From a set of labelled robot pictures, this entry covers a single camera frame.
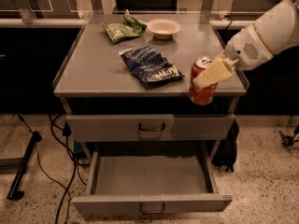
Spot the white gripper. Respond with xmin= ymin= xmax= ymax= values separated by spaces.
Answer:
xmin=192 ymin=24 xmax=274 ymax=90

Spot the red coke can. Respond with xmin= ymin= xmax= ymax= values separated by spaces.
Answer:
xmin=189 ymin=57 xmax=217 ymax=105

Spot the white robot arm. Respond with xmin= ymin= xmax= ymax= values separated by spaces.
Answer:
xmin=192 ymin=0 xmax=299 ymax=91

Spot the closed grey top drawer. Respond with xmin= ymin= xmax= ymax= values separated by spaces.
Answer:
xmin=66 ymin=114 xmax=235 ymax=142

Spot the grey drawer cabinet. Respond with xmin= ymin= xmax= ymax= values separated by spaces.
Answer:
xmin=51 ymin=13 xmax=250 ymax=217

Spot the open grey middle drawer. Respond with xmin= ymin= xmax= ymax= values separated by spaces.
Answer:
xmin=72 ymin=150 xmax=232 ymax=215

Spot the white paper bowl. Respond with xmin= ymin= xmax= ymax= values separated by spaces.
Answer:
xmin=147 ymin=19 xmax=181 ymax=40

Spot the blue chip bag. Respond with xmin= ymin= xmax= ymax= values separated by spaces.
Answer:
xmin=119 ymin=46 xmax=184 ymax=90

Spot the green chip bag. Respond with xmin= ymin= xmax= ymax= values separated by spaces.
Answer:
xmin=102 ymin=10 xmax=147 ymax=44

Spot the black caster wheel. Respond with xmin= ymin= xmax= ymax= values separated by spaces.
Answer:
xmin=279 ymin=125 xmax=299 ymax=147

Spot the black floor stand bar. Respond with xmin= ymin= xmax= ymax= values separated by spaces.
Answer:
xmin=7 ymin=132 xmax=41 ymax=201

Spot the black floor cable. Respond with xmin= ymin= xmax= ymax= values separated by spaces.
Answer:
xmin=16 ymin=113 xmax=92 ymax=224

